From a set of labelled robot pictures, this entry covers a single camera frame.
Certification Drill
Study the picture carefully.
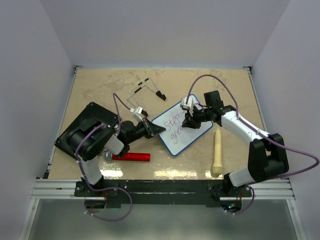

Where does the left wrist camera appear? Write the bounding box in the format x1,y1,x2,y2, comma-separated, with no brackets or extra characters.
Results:
129,106,143,122

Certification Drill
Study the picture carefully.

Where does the blue framed whiteboard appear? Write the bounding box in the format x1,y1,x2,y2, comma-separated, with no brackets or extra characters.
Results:
151,102,214,157

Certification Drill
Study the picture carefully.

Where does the black carrying case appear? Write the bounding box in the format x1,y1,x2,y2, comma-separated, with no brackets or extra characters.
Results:
54,102,118,161

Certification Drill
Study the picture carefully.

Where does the purple cable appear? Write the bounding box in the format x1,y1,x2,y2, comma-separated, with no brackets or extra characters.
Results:
73,92,141,221
186,74,320,216

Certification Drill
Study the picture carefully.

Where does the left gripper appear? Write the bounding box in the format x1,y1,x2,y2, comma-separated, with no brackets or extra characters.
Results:
127,117,166,144

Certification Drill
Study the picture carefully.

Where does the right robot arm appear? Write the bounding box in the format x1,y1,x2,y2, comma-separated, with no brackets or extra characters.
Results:
180,90,289,197

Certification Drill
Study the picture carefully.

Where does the red glitter microphone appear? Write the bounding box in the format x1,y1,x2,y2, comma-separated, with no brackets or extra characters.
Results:
103,151,151,162

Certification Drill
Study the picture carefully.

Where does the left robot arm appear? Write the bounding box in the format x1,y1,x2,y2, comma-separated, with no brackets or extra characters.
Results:
66,117,166,196

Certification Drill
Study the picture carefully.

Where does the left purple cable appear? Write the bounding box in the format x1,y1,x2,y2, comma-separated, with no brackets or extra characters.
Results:
73,92,141,221

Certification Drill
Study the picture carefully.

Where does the wire whiteboard stand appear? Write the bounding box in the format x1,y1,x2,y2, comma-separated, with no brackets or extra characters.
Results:
126,77,167,107

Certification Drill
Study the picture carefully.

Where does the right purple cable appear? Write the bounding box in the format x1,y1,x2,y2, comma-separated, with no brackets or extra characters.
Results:
186,74,320,216

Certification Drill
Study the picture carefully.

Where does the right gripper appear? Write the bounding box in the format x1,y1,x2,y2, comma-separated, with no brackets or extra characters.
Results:
182,105,212,130

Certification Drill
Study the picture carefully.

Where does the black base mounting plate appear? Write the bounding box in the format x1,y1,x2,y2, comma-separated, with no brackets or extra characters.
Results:
74,179,252,208

